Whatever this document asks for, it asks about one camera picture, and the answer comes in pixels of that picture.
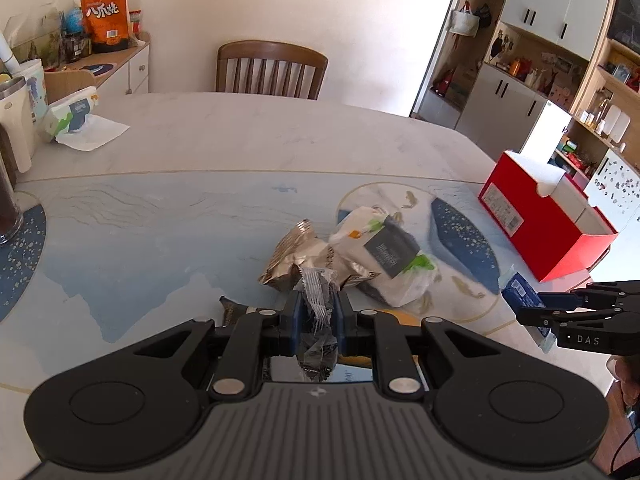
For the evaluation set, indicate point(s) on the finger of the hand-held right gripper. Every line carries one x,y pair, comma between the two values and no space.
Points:
537,316
600,292

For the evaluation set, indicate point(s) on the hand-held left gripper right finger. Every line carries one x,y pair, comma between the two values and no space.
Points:
344,322

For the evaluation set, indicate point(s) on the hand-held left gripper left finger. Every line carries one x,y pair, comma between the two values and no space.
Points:
293,322

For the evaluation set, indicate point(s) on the clear striped plastic wrapper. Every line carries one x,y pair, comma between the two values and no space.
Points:
317,310

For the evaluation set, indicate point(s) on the blue packet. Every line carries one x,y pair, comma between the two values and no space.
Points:
520,292

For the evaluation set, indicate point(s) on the silver foil snack packet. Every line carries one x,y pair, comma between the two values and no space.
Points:
295,257

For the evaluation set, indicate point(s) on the white snack bag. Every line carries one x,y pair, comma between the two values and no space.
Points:
395,255

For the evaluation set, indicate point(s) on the red cardboard box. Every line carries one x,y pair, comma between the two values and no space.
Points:
550,220

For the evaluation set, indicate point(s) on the white marble desktop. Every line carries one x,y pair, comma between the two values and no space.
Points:
300,125

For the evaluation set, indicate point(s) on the person's right hand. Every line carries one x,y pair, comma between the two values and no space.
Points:
625,380

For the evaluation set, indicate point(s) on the white appliance with magnets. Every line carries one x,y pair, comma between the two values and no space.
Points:
615,185

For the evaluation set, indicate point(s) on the blue printed table mat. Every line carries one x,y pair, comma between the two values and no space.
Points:
150,240

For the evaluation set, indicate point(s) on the dark wooden slatted chair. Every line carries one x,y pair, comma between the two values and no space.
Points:
272,67

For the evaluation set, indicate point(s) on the white tissue pack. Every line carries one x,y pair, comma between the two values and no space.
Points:
75,117

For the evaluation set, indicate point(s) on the white side cabinet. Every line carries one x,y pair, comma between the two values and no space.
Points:
127,72

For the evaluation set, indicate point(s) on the white tote bag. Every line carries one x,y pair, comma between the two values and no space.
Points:
466,21

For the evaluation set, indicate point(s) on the glass of dark liquid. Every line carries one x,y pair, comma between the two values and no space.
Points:
7,200

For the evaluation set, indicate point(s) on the light wooden panel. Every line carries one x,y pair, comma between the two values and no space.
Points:
67,82

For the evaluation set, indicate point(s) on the white printed cup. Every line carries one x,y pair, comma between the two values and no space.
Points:
36,87

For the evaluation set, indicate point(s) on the dark glass jar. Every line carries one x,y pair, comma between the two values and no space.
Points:
77,46

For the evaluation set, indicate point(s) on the orange snack bag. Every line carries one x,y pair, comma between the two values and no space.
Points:
106,17

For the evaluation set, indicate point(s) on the small blue globe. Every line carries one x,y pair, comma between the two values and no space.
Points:
74,20

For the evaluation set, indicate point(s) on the wooden wall cabinet unit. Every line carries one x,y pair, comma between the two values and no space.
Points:
550,20

